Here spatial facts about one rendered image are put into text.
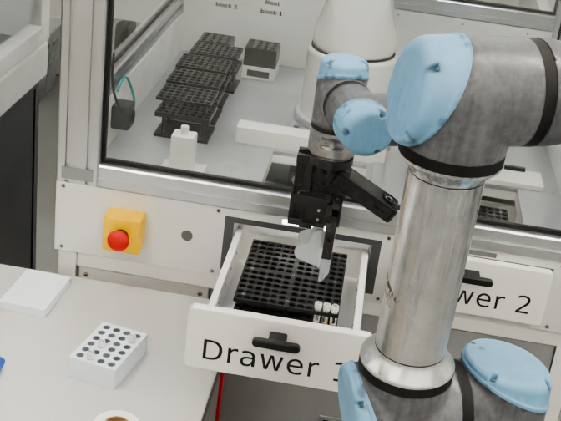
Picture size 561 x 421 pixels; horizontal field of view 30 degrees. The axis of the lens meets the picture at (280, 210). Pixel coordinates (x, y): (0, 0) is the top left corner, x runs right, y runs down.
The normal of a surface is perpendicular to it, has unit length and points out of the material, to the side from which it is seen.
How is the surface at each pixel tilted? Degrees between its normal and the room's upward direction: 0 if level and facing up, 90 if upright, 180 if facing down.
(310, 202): 90
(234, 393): 90
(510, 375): 7
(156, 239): 90
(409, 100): 83
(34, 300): 0
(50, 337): 0
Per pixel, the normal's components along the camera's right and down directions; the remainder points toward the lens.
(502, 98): 0.22, 0.25
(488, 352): 0.22, -0.89
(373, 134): 0.20, 0.45
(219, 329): -0.13, 0.41
